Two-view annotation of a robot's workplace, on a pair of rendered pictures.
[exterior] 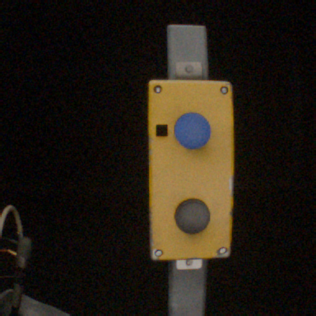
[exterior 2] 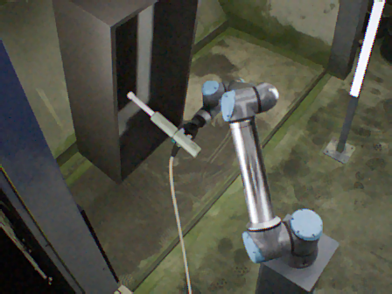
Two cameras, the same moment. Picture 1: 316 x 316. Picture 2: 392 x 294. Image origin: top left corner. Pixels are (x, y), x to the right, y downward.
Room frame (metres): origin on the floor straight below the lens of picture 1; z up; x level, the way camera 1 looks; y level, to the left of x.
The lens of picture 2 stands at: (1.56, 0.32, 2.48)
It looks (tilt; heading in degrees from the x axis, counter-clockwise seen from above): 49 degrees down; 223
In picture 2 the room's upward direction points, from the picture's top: 5 degrees counter-clockwise
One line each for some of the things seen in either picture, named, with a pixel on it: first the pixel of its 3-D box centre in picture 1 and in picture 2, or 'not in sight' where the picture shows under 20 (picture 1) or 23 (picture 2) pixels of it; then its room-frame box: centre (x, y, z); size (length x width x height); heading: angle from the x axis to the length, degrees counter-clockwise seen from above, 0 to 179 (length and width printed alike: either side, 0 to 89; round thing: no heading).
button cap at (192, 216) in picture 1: (192, 216); not in sight; (1.39, -0.05, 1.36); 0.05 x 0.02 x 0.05; 91
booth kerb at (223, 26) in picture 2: not in sight; (134, 98); (-0.06, -1.84, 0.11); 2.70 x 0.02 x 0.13; 1
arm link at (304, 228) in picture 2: not in sight; (302, 232); (0.61, 0.03, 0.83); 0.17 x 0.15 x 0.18; 144
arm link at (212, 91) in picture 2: not in sight; (212, 93); (0.21, -0.78, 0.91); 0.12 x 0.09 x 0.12; 144
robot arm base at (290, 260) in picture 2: not in sight; (299, 246); (0.60, 0.04, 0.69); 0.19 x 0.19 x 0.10
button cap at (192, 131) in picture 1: (192, 130); not in sight; (1.39, -0.05, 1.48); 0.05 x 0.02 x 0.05; 91
